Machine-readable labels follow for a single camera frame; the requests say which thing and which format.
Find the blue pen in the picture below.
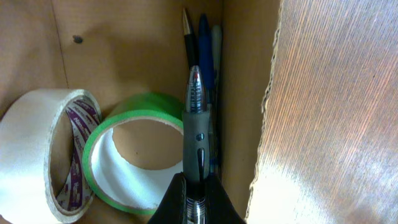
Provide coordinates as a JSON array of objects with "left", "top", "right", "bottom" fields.
[{"left": 198, "top": 14, "right": 218, "bottom": 175}]

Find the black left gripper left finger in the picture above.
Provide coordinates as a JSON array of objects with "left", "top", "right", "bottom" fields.
[{"left": 148, "top": 173, "right": 186, "bottom": 224}]

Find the black Sharpie marker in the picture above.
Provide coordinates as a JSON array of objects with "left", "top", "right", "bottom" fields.
[{"left": 211, "top": 25, "right": 223, "bottom": 86}]

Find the dark grey pen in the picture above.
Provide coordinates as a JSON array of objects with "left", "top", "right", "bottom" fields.
[{"left": 182, "top": 65, "right": 209, "bottom": 223}]

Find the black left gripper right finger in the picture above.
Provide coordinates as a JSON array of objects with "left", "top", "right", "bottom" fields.
[{"left": 205, "top": 175, "right": 246, "bottom": 224}]

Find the cardboard box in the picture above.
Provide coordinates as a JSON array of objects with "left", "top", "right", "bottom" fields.
[{"left": 1, "top": 1, "right": 280, "bottom": 217}]

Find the beige masking tape roll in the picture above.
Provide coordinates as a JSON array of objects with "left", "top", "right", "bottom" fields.
[{"left": 1, "top": 89, "right": 102, "bottom": 223}]

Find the green tape roll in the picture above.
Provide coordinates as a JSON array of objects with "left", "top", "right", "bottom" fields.
[{"left": 83, "top": 92, "right": 183, "bottom": 215}]

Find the black pen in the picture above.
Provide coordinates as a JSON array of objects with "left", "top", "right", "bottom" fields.
[{"left": 182, "top": 8, "right": 198, "bottom": 68}]

